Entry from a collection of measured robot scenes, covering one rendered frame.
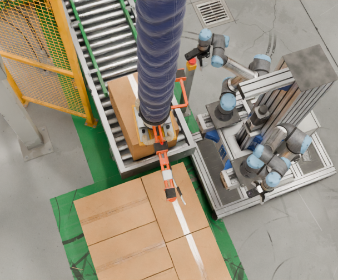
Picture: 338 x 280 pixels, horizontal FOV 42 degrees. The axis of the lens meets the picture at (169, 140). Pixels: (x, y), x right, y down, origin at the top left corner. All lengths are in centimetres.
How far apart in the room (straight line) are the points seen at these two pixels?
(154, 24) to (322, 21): 370
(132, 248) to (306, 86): 193
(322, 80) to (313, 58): 14
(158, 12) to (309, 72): 106
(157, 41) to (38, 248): 268
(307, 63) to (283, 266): 229
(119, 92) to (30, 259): 177
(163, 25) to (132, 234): 209
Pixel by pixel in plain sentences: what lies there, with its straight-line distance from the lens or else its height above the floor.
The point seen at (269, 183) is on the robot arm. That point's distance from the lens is 251.
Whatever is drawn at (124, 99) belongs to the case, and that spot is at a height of 95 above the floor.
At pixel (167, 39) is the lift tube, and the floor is 240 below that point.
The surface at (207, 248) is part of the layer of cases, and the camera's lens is 370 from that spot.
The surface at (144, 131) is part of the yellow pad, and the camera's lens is 328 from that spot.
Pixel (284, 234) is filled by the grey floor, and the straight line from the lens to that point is 444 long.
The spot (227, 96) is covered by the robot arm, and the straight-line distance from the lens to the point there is 330.
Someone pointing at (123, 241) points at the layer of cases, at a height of 54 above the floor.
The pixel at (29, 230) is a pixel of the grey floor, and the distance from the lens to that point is 437.
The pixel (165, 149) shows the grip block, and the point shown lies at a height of 122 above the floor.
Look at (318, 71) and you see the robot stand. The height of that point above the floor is 203.
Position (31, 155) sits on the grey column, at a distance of 453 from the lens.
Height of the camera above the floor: 419
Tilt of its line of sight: 70 degrees down
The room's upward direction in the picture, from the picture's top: 9 degrees clockwise
